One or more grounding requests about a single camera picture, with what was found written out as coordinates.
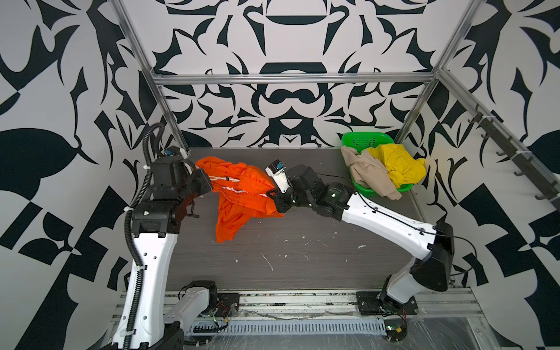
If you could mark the beige shorts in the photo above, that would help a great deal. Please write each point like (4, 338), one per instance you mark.
(369, 172)

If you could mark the green plastic basket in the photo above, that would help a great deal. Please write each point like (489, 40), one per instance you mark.
(361, 141)

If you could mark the orange shorts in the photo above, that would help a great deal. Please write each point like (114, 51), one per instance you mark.
(242, 193)

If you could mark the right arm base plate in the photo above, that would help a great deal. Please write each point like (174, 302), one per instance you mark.
(371, 304)

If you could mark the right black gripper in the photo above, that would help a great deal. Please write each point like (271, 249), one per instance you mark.
(283, 205)

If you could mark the yellow shorts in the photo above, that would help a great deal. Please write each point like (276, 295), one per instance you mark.
(402, 168)

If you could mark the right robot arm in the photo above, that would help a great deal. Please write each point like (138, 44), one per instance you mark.
(431, 246)

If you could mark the white cable duct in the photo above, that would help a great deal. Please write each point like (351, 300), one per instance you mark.
(239, 327)

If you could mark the left aluminium frame post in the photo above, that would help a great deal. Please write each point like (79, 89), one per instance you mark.
(127, 28)

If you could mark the aluminium frame post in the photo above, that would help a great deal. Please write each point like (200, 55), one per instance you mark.
(127, 28)
(458, 35)

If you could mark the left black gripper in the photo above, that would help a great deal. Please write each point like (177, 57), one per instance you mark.
(203, 184)

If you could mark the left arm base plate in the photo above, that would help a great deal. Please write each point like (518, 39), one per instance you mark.
(226, 305)

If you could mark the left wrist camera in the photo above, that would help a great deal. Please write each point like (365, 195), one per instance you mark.
(176, 151)

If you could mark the black wall hook rack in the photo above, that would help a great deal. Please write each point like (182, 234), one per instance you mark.
(526, 161)

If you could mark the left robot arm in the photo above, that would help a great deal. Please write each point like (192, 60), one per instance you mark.
(152, 229)

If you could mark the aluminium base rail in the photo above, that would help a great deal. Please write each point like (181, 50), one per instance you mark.
(457, 302)

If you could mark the right aluminium frame post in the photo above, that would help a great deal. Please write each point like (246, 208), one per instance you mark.
(458, 35)

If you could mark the aluminium frame crossbar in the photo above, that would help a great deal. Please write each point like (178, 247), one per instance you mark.
(219, 79)

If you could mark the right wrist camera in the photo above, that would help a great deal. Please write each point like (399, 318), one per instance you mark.
(277, 173)

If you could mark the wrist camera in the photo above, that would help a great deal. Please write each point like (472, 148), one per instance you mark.
(277, 173)
(176, 151)

